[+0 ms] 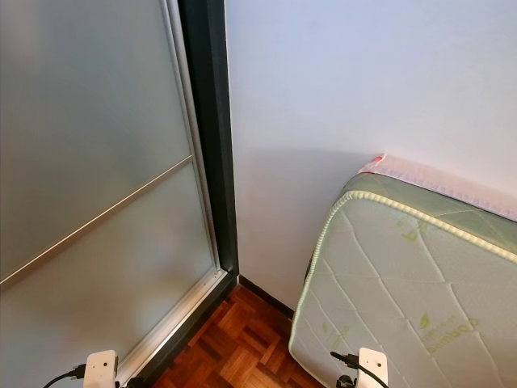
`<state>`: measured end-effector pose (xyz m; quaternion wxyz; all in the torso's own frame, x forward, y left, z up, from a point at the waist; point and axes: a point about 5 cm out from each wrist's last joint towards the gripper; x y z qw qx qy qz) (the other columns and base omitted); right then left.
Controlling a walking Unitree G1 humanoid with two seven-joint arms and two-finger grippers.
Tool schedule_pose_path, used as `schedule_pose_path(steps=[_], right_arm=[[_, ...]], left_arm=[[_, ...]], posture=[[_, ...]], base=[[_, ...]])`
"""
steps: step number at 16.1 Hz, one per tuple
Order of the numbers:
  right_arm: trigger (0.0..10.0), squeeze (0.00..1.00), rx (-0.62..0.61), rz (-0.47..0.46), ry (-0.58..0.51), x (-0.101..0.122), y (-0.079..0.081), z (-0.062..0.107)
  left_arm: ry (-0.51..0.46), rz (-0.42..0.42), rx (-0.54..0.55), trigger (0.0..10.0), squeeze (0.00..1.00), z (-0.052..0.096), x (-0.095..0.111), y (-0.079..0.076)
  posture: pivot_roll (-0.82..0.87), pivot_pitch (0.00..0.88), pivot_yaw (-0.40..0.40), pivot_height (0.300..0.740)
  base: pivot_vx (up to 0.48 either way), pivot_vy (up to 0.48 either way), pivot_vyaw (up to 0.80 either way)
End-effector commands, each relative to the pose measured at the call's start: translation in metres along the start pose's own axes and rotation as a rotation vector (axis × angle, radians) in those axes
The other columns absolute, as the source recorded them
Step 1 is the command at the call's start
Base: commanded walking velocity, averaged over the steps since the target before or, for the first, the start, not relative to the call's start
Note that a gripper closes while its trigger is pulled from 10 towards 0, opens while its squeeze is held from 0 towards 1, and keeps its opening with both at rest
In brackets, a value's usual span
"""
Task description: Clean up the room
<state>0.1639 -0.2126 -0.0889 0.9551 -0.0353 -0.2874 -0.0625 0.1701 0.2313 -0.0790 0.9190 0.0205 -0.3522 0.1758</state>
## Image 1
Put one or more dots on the dark skirting board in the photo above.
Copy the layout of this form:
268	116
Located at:
265	295

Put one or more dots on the pale pink patterned sheet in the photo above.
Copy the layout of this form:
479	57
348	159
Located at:
436	182

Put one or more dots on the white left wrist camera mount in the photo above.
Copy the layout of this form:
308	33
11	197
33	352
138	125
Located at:
101	370

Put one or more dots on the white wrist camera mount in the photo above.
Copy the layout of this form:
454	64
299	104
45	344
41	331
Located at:
101	370
371	370

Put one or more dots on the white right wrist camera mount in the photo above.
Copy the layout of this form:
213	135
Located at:
371	370

